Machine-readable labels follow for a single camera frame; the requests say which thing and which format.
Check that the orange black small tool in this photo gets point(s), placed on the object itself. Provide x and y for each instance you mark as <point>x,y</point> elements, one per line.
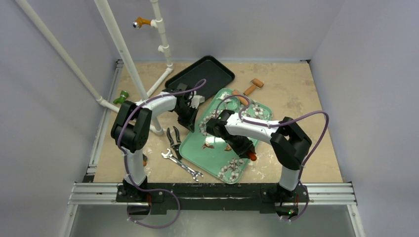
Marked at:
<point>145,160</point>

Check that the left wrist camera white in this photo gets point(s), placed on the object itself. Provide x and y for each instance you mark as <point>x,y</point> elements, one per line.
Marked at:
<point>196,100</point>

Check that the white PVC pipe frame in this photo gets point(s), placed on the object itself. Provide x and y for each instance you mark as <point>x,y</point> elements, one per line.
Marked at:
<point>119,42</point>

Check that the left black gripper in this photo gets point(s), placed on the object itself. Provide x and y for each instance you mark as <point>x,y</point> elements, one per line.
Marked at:
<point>189,122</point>

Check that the green plastic faucet tap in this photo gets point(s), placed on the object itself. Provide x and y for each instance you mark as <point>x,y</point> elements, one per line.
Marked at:
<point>122,97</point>

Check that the silver open-end wrench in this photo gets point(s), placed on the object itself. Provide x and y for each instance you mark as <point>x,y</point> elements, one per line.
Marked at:
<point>195,174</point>

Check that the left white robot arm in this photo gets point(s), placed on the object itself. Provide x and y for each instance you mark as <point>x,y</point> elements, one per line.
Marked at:
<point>133,122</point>

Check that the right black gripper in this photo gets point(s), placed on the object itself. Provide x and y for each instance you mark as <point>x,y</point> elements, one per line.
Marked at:
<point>244,147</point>

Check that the wooden dough roller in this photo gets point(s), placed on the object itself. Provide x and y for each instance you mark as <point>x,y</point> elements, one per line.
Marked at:
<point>255,83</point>

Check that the green floral tray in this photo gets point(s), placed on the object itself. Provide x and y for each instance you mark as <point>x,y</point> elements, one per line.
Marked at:
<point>212,154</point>

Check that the aluminium rail frame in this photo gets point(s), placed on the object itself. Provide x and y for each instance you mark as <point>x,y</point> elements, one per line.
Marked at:
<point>289,91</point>

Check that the black plastic tray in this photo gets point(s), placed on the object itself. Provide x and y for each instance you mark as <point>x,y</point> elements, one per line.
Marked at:
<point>218,76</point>

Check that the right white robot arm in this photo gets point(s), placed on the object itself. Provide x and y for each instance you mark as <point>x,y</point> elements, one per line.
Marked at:
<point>289,142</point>

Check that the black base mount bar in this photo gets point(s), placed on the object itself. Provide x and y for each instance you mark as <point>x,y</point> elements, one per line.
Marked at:
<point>266,198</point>

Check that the black handled pliers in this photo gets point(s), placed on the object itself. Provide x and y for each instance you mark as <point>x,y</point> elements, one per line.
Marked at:
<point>175,141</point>

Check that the orange faucet tap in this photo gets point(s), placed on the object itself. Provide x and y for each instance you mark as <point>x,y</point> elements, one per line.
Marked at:
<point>139,22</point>

